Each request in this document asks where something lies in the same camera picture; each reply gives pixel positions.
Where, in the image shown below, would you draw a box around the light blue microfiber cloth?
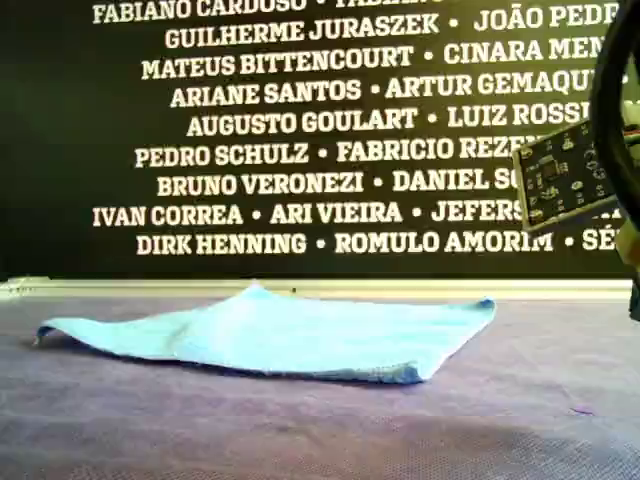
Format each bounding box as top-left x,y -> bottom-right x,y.
34,282 -> 497,386

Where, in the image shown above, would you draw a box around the black wall banner white names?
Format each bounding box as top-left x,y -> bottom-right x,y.
0,0 -> 640,281

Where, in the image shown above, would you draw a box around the purple table cover sheet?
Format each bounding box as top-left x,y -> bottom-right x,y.
0,287 -> 640,480

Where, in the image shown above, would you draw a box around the black camera cable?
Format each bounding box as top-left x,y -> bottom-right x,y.
589,0 -> 640,236

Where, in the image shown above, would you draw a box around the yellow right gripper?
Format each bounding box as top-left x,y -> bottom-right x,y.
616,225 -> 640,322

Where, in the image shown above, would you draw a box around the aluminium table frame rail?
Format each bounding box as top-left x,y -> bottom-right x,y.
0,277 -> 634,301

